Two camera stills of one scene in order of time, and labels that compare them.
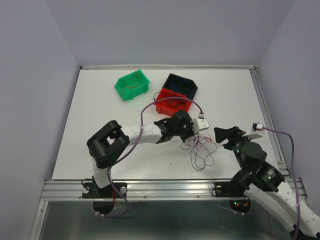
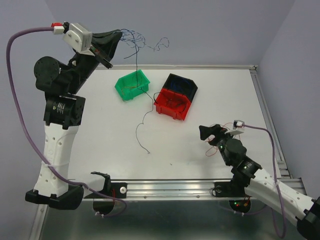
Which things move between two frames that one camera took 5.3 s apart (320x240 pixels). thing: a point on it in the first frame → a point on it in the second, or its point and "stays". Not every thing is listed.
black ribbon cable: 154,95 → 178,102
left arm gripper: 191,133 → 109,40
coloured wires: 201,152 → 135,40
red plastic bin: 169,107 stays
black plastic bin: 185,86 stays
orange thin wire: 122,95 → 218,124
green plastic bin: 132,85 stays
